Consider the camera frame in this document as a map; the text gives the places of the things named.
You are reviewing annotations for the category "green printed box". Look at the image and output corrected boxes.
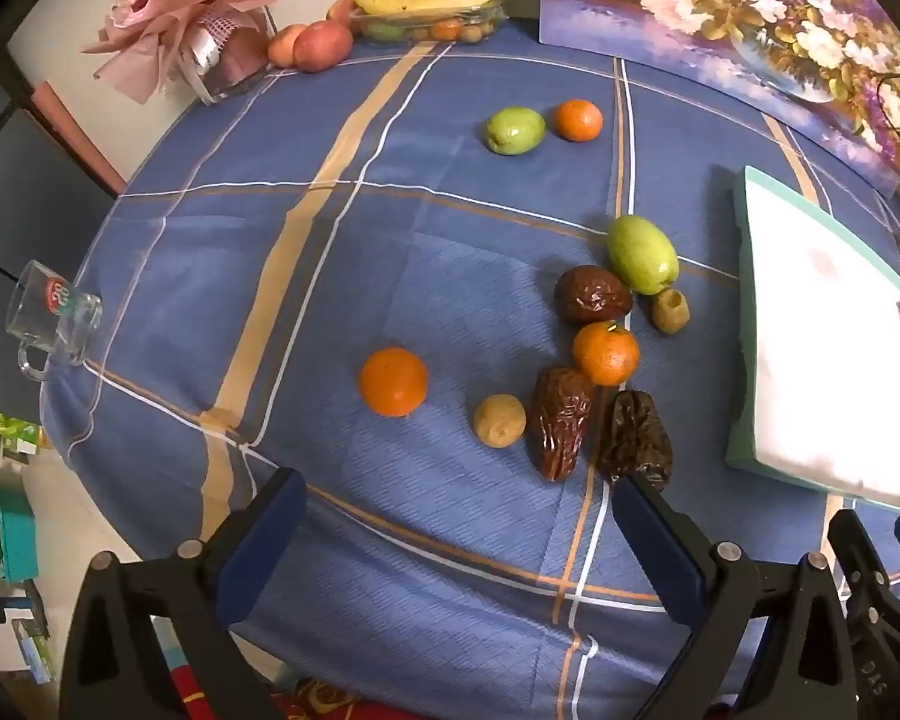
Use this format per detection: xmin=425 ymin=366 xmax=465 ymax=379
xmin=0 ymin=403 xmax=46 ymax=458

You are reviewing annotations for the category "blue plaid tablecloth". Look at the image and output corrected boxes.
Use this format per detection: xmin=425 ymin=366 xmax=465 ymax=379
xmin=39 ymin=15 xmax=900 ymax=720

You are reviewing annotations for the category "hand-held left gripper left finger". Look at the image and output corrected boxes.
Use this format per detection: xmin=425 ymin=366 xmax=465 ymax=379
xmin=58 ymin=467 xmax=308 ymax=720

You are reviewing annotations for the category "small olive-brown pitted fruit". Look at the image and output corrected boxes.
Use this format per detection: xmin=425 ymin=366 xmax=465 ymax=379
xmin=651 ymin=288 xmax=691 ymax=335

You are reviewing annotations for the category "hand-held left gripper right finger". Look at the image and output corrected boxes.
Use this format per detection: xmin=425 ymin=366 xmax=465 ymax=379
xmin=611 ymin=471 xmax=860 ymax=720

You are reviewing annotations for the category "white tray with teal rim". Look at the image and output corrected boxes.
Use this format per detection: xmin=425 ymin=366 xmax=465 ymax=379
xmin=724 ymin=165 xmax=900 ymax=507

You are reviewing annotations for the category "teal box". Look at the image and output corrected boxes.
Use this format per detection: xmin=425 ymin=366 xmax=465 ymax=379
xmin=0 ymin=487 xmax=42 ymax=582

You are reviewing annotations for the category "round brown date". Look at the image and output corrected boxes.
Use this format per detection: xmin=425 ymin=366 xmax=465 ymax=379
xmin=554 ymin=265 xmax=634 ymax=326

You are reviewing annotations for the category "round tan longan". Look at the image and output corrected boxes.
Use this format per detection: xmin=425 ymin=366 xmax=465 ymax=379
xmin=472 ymin=394 xmax=528 ymax=449

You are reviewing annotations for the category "dark wrinkled date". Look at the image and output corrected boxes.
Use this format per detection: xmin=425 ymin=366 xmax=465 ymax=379
xmin=597 ymin=389 xmax=674 ymax=492

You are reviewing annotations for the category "orange tangerine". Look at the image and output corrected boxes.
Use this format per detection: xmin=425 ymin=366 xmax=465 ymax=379
xmin=553 ymin=99 xmax=604 ymax=143
xmin=358 ymin=347 xmax=429 ymax=418
xmin=573 ymin=321 xmax=641 ymax=389

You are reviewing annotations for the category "clear container of small fruit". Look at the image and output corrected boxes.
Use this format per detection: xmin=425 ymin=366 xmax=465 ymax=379
xmin=349 ymin=4 xmax=507 ymax=46

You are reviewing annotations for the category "glass mug with red label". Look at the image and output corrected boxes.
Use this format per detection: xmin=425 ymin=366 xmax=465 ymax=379
xmin=4 ymin=260 xmax=104 ymax=382

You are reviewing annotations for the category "long reddish-brown date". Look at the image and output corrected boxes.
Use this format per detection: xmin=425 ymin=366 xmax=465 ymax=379
xmin=532 ymin=366 xmax=596 ymax=483

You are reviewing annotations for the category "pink wrapped flower bouquet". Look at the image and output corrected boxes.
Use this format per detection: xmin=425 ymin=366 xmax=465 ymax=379
xmin=81 ymin=0 xmax=290 ymax=107

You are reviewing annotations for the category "peach-coloured apple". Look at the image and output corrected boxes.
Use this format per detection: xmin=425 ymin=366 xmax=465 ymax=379
xmin=268 ymin=24 xmax=308 ymax=68

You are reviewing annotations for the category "floral painting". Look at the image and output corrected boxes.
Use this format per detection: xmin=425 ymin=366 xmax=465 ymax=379
xmin=538 ymin=0 xmax=900 ymax=197

